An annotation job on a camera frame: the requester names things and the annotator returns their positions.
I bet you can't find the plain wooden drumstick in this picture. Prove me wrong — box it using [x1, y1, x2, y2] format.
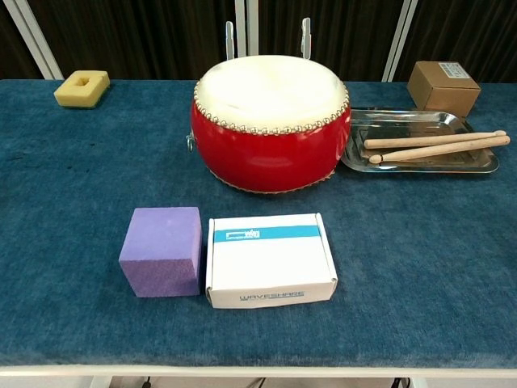
[364, 129, 507, 149]

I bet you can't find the wooden drumstick with black ring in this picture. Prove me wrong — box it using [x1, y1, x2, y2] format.
[369, 135, 511, 165]

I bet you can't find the red drum with white skin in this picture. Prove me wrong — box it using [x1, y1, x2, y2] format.
[186, 55, 352, 196]

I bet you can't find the stainless steel tray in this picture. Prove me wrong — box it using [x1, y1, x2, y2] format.
[340, 108, 500, 175]

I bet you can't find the white Waveshare carton box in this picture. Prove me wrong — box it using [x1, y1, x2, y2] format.
[204, 213, 338, 310]

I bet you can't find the purple foam cube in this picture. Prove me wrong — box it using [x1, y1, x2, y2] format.
[118, 206, 203, 299]

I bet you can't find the blue table cloth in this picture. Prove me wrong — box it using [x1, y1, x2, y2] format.
[0, 78, 517, 369]

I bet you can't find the brown cardboard box with label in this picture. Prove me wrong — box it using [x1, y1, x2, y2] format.
[406, 61, 482, 119]

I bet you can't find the yellow sponge with rectangular hole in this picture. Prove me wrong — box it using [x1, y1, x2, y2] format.
[53, 70, 111, 110]

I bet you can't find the white clamp handle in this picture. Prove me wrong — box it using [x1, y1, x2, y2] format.
[225, 20, 235, 61]
[301, 17, 312, 60]

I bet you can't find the white aluminium frame post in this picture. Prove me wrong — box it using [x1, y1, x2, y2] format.
[235, 0, 259, 58]
[7, 0, 65, 80]
[381, 0, 419, 82]

